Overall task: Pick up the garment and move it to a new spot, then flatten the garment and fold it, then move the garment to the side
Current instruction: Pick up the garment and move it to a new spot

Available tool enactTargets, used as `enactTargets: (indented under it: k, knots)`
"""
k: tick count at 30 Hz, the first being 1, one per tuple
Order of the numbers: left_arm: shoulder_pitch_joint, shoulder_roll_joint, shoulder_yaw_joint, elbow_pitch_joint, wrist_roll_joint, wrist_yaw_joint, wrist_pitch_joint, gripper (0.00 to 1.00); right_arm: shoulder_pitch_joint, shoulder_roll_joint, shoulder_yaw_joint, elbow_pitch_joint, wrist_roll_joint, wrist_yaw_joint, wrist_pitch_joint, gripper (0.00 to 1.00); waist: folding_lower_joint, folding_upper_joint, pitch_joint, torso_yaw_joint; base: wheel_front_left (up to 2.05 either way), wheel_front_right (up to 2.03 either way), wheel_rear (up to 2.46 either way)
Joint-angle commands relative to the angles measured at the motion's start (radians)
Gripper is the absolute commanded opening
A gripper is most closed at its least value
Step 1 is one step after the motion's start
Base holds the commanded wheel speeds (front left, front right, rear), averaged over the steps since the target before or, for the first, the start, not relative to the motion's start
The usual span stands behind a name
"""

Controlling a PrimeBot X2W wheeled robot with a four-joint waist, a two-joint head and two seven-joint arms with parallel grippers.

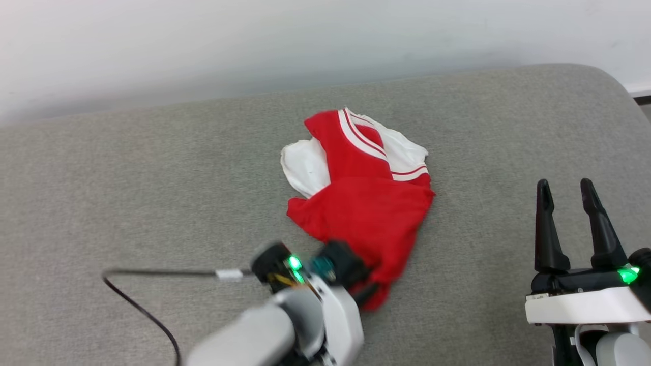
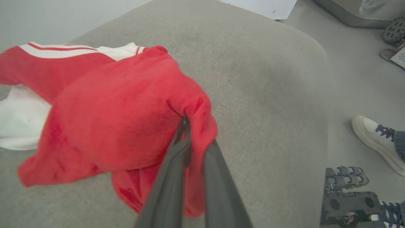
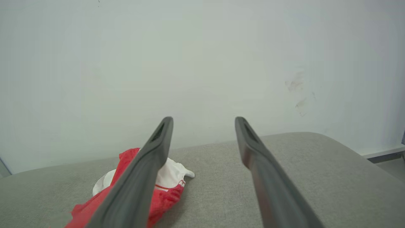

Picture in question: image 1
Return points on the red and white garment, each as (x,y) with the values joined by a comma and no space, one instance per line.
(366,213)

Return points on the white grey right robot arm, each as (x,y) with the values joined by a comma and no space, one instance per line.
(618,351)

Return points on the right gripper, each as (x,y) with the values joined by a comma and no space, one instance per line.
(580,305)

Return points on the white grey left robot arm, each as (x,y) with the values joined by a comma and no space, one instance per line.
(285,330)

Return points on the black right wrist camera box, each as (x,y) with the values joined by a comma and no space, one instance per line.
(643,274)

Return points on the dark baseboard strip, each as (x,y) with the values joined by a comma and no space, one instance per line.
(643,98)

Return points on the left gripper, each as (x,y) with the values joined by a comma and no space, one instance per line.
(341,262)

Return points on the grey fabric sofa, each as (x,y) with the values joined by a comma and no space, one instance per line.
(127,193)

